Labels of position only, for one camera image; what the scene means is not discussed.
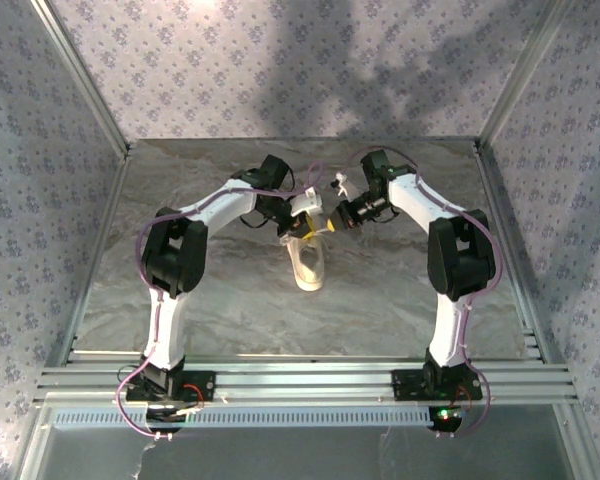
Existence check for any white torn tape strip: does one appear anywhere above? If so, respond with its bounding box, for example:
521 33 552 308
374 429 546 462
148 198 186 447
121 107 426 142
137 442 157 480

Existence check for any aluminium corner post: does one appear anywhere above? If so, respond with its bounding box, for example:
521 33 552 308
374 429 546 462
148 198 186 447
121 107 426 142
29 0 132 157
477 0 576 146

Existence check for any aluminium table side rail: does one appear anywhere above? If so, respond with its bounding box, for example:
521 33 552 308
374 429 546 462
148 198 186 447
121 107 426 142
47 149 134 369
473 141 554 364

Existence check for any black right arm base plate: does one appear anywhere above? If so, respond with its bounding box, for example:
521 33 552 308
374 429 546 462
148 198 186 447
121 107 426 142
390 368 483 402

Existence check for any grey slotted cable duct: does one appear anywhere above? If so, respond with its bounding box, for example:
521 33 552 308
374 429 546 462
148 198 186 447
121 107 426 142
53 405 439 429

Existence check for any white shoe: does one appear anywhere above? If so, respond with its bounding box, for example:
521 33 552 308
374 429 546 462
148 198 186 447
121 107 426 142
284 214 331 294

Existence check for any aluminium mounting rail beam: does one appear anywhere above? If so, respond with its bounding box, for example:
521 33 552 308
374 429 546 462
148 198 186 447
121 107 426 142
33 351 581 407

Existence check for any grey metal sheet panel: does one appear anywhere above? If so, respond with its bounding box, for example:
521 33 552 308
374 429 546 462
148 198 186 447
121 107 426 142
29 405 581 480

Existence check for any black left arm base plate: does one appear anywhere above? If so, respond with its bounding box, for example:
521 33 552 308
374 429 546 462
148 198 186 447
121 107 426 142
124 368 218 404

